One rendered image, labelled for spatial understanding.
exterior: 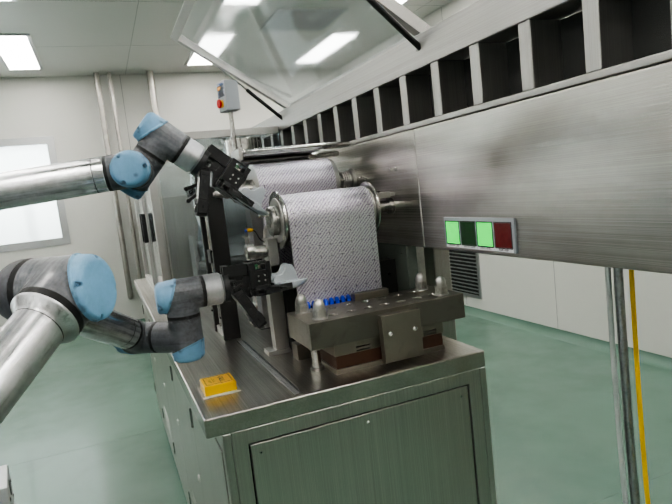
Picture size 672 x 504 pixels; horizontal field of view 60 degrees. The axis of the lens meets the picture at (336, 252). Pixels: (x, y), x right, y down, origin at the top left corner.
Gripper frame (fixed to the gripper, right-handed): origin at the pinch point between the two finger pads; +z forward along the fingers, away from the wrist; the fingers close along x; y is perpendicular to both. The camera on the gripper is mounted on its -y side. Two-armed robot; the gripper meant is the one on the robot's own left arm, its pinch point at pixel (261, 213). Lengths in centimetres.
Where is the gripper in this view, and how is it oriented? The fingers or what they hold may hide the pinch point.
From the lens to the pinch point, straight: 147.5
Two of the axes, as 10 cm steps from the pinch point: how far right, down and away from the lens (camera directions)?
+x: -3.8, -0.7, 9.2
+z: 7.7, 5.2, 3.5
